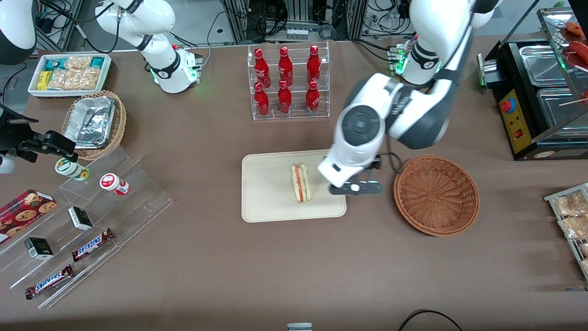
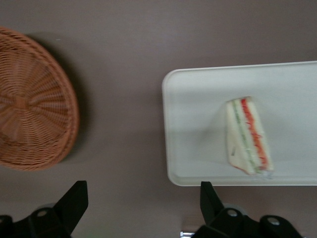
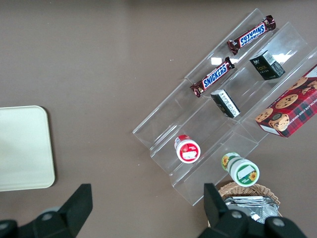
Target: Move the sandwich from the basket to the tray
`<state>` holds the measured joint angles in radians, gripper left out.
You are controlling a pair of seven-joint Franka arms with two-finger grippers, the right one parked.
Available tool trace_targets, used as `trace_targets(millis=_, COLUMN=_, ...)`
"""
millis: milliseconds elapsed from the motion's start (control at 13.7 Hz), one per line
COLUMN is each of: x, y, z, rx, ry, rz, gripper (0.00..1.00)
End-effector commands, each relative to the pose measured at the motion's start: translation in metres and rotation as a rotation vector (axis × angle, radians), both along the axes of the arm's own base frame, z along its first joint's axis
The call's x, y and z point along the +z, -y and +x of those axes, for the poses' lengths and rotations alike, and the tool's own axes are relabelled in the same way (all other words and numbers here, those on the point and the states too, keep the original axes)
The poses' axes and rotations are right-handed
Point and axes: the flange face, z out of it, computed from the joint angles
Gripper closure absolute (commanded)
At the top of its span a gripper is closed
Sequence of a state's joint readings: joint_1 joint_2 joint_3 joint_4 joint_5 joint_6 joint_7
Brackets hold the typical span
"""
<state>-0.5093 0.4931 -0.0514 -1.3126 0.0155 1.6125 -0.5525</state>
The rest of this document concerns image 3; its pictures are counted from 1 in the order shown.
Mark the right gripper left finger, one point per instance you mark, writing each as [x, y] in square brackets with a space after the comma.
[71, 213]

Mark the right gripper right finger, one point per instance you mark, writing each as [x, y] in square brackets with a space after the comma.
[223, 220]

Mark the aluminium foil tray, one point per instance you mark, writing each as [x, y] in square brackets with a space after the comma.
[255, 208]

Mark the light wicker basket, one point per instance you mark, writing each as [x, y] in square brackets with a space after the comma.
[270, 194]

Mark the beige plastic tray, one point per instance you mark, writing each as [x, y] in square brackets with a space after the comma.
[24, 148]

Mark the green lidded yogurt cup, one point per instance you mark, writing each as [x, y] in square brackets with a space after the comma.
[242, 171]

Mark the red lidded yogurt cup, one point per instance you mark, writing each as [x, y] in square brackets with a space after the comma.
[188, 151]

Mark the clear acrylic stepped shelf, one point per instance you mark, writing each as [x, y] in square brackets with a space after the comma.
[198, 119]

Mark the small black carton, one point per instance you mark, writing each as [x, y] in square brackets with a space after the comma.
[225, 102]
[266, 67]

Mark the red tartan cookie box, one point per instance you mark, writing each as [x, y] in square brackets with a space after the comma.
[289, 111]

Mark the Snickers chocolate bar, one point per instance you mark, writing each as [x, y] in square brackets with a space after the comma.
[214, 75]
[251, 34]

